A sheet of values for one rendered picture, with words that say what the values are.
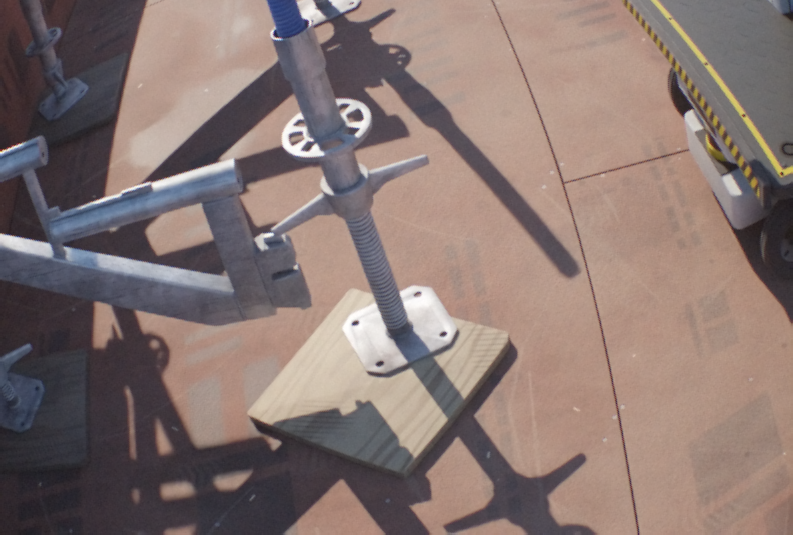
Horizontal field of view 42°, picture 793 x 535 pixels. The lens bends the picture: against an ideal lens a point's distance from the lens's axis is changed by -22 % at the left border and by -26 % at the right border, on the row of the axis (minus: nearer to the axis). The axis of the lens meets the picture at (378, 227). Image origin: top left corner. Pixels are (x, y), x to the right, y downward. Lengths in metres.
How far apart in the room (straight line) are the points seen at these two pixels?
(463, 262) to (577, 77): 0.53
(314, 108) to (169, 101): 1.11
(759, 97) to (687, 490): 0.65
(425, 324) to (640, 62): 0.80
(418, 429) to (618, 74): 0.92
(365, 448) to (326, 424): 0.09
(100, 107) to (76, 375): 0.91
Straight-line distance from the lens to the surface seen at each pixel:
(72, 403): 2.13
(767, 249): 1.85
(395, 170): 1.81
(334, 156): 1.69
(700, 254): 2.00
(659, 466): 1.71
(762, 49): 1.94
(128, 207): 1.79
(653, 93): 2.37
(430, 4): 2.77
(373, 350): 1.97
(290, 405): 1.94
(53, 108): 3.01
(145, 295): 1.91
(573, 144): 2.26
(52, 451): 2.08
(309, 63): 1.65
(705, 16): 2.03
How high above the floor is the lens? 1.40
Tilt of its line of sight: 40 degrees down
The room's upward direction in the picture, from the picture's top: 19 degrees counter-clockwise
